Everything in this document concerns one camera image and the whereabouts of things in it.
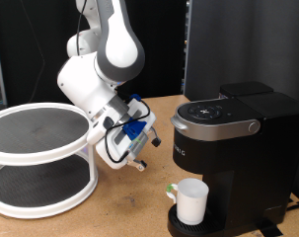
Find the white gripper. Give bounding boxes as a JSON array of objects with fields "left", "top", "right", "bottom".
[{"left": 86, "top": 98, "right": 163, "bottom": 173}]

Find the white mug with green tape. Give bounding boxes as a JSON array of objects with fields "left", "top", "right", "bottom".
[{"left": 166, "top": 178, "right": 210, "bottom": 226}]

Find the black Keurig coffee machine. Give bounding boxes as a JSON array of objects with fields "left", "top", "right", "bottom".
[{"left": 167, "top": 81, "right": 299, "bottom": 237}]

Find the white two-tier turntable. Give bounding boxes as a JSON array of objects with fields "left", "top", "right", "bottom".
[{"left": 0, "top": 102, "right": 99, "bottom": 220}]

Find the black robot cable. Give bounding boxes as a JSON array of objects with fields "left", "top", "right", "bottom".
[{"left": 75, "top": 0, "right": 152, "bottom": 165}]

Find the aluminium frame post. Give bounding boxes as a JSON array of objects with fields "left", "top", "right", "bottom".
[{"left": 183, "top": 0, "right": 193, "bottom": 97}]

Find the thin black hanging cable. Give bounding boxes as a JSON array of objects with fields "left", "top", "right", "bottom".
[{"left": 20, "top": 0, "right": 46, "bottom": 104}]

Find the black power cord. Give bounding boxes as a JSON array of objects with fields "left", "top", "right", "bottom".
[{"left": 285, "top": 197, "right": 299, "bottom": 212}]

